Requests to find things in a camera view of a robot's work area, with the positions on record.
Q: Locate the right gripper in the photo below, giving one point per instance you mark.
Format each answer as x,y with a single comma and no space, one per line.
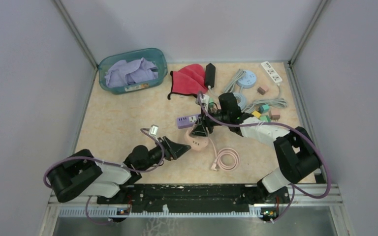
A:
200,129

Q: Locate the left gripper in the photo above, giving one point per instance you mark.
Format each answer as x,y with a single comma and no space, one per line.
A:
174,149

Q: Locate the round pink power socket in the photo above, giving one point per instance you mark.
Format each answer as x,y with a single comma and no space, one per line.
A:
196,143

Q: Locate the purple power strip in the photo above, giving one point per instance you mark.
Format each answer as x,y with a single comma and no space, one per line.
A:
186,121

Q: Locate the black power strip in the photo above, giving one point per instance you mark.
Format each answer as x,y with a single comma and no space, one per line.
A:
210,75

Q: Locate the yellow USB charger plug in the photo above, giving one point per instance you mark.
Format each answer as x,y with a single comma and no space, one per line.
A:
256,114

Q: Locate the teal plug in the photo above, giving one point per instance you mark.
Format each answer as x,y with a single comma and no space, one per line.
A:
263,108

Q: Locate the round blue power socket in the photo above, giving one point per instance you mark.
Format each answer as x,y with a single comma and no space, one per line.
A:
247,79

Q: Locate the pink USB charger plug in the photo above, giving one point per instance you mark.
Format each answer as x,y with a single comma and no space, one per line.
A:
263,89

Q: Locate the brown-pink charger plug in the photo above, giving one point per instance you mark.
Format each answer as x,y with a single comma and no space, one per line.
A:
274,114

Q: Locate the white power strip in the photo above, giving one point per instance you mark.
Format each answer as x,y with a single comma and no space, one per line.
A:
272,73

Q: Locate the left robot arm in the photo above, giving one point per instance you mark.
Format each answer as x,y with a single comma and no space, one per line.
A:
82,174

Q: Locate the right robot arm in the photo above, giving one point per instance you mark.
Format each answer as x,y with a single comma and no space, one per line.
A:
295,152

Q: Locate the red microfiber cloth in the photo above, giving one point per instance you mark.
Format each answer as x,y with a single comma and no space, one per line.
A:
188,81

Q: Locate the teal plastic bin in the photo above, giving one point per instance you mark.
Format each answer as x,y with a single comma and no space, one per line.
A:
151,54

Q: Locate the lavender cloth in bin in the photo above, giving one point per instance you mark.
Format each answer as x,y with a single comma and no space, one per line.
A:
124,73

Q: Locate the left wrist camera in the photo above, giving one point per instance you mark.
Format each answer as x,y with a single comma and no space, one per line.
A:
153,130

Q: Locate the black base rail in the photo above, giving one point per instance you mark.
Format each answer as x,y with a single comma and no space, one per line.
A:
186,198

